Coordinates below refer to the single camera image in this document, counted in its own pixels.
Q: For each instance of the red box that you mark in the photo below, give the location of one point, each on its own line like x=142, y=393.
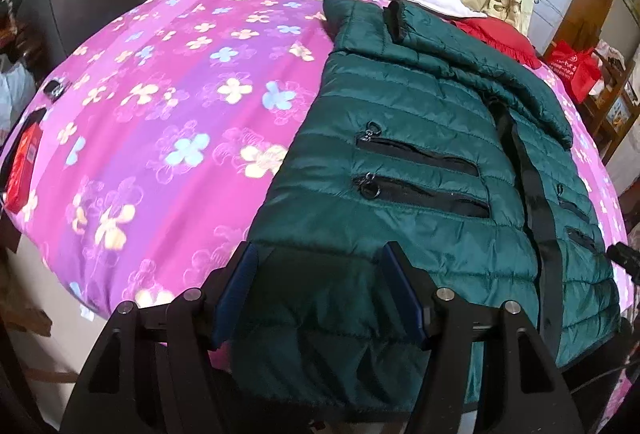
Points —
x=22, y=163

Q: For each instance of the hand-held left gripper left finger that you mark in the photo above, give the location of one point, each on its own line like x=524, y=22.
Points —
x=235, y=294

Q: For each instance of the brown wooden door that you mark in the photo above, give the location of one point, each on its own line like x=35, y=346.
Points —
x=585, y=3

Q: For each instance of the red ruffled pillow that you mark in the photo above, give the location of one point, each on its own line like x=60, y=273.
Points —
x=505, y=41

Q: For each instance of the red shopping bag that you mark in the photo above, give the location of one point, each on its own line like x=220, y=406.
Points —
x=575, y=68

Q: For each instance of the small black object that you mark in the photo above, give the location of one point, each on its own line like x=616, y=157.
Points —
x=55, y=90

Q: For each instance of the wooden shelf rack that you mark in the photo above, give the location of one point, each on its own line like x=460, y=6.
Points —
x=615, y=113

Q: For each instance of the white plastic bag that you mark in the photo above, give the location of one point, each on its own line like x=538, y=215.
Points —
x=17, y=93

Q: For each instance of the dark green puffer jacket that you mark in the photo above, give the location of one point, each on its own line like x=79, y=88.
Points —
x=400, y=194

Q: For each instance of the pink floral bedsheet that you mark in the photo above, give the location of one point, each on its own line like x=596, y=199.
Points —
x=175, y=113

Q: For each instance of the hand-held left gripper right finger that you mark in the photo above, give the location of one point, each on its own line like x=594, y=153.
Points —
x=405, y=294

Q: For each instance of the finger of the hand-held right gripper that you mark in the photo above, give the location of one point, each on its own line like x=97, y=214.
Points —
x=622, y=255

